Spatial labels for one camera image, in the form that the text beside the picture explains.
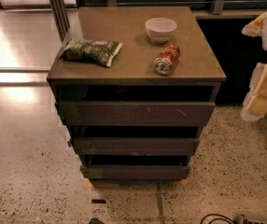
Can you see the blue tape piece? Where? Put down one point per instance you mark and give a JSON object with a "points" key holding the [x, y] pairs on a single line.
{"points": [[69, 143]]}

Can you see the green chip bag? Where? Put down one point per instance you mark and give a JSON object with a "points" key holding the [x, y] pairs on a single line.
{"points": [[82, 50]]}

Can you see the dark object bottom edge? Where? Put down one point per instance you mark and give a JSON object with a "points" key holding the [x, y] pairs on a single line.
{"points": [[96, 221]]}

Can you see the white ceramic bowl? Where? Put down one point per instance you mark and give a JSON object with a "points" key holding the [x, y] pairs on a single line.
{"points": [[160, 30]]}

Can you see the brown drawer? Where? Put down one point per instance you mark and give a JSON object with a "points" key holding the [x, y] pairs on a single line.
{"points": [[146, 172], [135, 113], [135, 146]]}

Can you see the black floor tape strip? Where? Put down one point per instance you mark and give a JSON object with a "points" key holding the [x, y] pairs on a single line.
{"points": [[98, 201]]}

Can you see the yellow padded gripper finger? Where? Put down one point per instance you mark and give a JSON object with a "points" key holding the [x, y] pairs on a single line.
{"points": [[255, 103], [254, 28]]}

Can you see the brown wooden drawer cabinet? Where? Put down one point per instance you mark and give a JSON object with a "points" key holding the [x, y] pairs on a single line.
{"points": [[196, 77]]}

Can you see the red soda can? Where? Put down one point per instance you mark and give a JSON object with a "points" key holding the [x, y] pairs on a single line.
{"points": [[166, 59]]}

